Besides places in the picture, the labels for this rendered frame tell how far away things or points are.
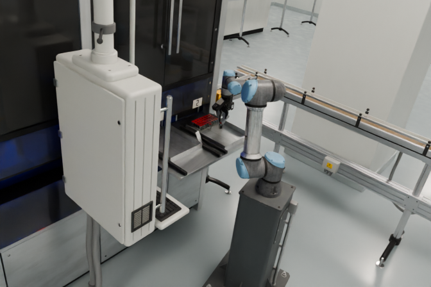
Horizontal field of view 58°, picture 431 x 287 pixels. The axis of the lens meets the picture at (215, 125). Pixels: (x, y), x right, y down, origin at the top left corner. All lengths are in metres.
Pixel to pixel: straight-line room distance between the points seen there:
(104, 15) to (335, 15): 2.46
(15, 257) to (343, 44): 2.88
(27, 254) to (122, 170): 0.94
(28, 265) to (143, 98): 1.27
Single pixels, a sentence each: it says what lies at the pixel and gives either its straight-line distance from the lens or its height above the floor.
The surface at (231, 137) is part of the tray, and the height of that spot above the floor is 0.88.
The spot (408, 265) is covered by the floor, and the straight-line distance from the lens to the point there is 3.42.
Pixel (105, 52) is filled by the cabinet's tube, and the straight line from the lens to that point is 1.56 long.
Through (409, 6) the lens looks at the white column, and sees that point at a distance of 3.40.
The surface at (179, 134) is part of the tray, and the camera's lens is 2.49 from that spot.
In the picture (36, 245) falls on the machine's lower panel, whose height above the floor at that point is 0.51.
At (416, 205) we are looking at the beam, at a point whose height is 0.50.
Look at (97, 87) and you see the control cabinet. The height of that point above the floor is 1.52.
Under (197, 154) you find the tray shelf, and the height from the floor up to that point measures 0.88.
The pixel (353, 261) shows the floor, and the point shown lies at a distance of 3.22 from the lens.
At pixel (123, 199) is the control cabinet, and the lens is 1.66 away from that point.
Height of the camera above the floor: 2.14
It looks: 29 degrees down
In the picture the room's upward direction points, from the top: 7 degrees clockwise
